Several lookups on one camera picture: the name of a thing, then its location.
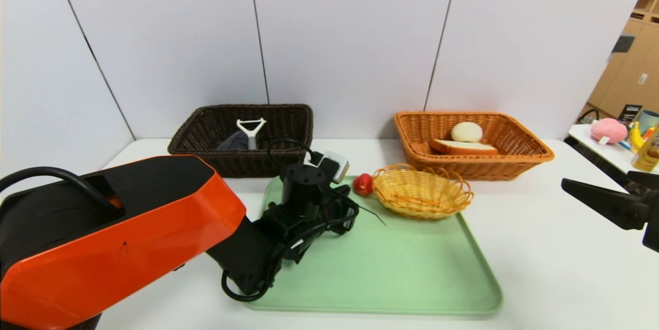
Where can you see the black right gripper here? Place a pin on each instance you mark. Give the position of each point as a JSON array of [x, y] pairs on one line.
[[653, 232]]

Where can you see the white bread slice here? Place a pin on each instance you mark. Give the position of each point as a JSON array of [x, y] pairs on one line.
[[463, 148]]

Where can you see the white bun with orange top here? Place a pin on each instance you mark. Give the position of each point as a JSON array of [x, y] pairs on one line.
[[467, 132]]

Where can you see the small red tomato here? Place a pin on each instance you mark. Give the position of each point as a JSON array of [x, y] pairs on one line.
[[363, 185]]

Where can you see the dark grey towel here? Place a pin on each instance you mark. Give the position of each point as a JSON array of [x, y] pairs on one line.
[[231, 142]]

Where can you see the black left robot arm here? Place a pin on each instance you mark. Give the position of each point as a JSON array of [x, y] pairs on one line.
[[103, 237]]

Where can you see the large orange wicker basket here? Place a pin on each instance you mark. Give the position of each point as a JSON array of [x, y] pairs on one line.
[[473, 168]]

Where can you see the small yellow wicker basket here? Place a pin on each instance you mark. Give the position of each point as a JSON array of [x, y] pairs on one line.
[[422, 193]]

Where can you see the large dark brown wicker basket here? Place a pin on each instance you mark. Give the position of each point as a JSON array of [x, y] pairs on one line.
[[283, 129]]

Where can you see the yellow drink bottle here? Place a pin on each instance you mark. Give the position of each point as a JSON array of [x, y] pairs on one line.
[[647, 157]]

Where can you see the yellow banana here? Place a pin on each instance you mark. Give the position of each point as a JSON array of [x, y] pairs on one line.
[[636, 137]]

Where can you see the pink plush toy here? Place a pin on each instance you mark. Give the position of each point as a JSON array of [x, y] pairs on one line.
[[608, 130]]

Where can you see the white side table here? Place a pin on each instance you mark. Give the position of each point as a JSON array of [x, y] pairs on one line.
[[584, 137]]

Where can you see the teal cup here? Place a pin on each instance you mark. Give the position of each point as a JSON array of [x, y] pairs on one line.
[[648, 121]]

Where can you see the small black card box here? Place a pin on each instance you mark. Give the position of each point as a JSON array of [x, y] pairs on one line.
[[629, 114]]

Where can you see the grey box on cabinet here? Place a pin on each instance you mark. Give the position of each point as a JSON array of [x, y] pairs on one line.
[[623, 44]]

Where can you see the light green plastic tray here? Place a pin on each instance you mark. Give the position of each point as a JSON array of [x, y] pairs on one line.
[[412, 268]]

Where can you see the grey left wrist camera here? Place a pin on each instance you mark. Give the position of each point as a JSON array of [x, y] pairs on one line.
[[334, 165]]

